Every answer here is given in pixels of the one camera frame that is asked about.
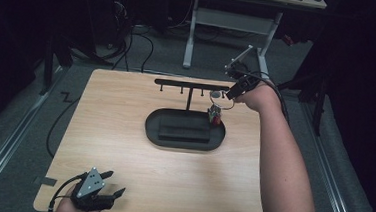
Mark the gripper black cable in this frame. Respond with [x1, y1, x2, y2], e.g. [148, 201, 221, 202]
[229, 68, 294, 124]
[47, 173, 84, 212]

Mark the black key rack with tray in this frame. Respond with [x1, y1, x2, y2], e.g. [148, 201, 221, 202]
[143, 77, 231, 154]

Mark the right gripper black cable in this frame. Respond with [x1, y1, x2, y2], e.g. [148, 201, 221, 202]
[229, 68, 294, 124]

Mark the person's right hand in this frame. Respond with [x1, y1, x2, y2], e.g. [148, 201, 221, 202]
[234, 79, 281, 114]

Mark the white frame desk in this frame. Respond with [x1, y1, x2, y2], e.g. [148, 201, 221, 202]
[182, 0, 328, 79]

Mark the dark computer tower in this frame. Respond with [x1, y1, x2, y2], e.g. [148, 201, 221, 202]
[108, 0, 136, 50]

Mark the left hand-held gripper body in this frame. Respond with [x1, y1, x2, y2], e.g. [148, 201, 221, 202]
[69, 165, 119, 212]

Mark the small red object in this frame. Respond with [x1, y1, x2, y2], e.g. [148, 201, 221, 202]
[281, 33, 295, 47]

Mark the large metal key ring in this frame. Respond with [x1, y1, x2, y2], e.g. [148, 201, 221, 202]
[209, 96, 236, 112]

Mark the black metal stand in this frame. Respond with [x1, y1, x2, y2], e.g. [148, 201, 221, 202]
[273, 68, 335, 137]
[39, 32, 77, 98]

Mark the aluminium floor rail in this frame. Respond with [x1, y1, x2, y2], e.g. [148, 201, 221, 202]
[0, 62, 69, 211]
[293, 100, 365, 212]

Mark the grey tape piece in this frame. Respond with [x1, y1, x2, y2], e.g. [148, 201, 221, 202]
[33, 174, 59, 188]

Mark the person's left hand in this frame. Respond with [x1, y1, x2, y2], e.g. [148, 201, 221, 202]
[55, 183, 104, 212]

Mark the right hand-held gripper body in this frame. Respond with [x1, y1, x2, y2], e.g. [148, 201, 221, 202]
[222, 43, 264, 92]

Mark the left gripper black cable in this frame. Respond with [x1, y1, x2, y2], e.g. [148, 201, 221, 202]
[47, 173, 84, 212]

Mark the black floor cable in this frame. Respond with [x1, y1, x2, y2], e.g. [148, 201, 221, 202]
[111, 0, 158, 74]
[45, 94, 80, 161]

